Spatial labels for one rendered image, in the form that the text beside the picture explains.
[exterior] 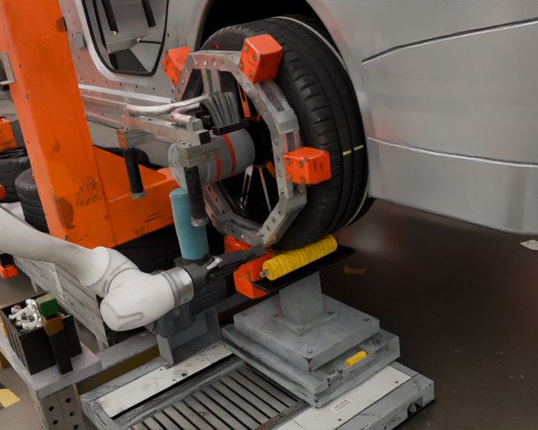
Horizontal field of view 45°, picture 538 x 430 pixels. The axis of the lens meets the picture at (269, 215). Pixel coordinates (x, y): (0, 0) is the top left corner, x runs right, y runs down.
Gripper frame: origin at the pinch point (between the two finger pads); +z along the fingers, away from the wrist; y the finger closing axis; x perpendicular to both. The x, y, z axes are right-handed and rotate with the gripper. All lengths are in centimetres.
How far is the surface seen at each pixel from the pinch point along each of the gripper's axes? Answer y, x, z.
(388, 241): -96, 8, 126
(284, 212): 9.7, 3.9, 9.0
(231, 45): 20, 50, 17
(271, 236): -3.3, 3.4, 9.8
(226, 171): 2.4, 23.6, 5.4
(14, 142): -186, 177, 15
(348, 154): 23.7, 6.6, 25.5
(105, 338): -87, 20, -19
